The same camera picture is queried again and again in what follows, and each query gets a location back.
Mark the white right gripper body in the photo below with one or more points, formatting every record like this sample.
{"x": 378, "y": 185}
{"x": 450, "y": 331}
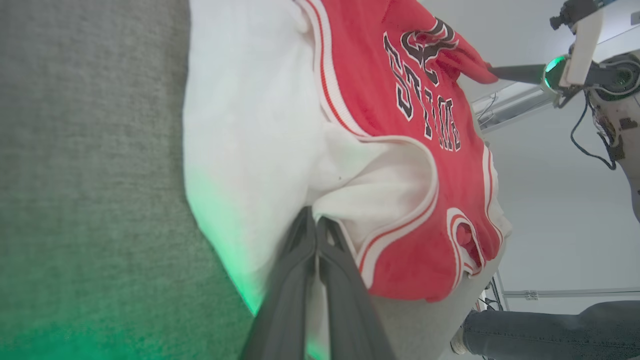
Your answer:
{"x": 580, "y": 55}

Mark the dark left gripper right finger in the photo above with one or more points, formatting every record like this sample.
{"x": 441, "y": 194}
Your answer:
{"x": 350, "y": 310}

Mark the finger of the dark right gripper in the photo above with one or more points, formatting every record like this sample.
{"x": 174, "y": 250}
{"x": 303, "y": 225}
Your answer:
{"x": 520, "y": 73}

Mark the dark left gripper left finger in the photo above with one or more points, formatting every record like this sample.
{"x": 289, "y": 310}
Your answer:
{"x": 287, "y": 305}

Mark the red and white jersey garment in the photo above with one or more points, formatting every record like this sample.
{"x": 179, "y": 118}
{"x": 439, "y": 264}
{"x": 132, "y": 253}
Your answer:
{"x": 390, "y": 150}

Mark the white shoe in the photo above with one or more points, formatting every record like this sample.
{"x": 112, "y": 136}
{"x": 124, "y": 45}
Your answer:
{"x": 458, "y": 342}

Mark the person's leg in jeans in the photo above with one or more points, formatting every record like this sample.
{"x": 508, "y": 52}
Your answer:
{"x": 550, "y": 332}

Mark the red basketball jersey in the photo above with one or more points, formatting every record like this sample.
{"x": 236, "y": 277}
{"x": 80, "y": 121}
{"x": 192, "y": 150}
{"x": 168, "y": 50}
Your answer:
{"x": 90, "y": 175}

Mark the aluminium frame rail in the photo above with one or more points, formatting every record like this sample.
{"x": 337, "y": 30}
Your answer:
{"x": 515, "y": 105}

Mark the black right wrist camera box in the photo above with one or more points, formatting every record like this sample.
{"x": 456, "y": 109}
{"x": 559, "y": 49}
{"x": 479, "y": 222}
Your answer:
{"x": 575, "y": 11}

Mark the thin metal floor rail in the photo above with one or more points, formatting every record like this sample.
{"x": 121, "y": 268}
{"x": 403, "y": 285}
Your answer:
{"x": 570, "y": 293}

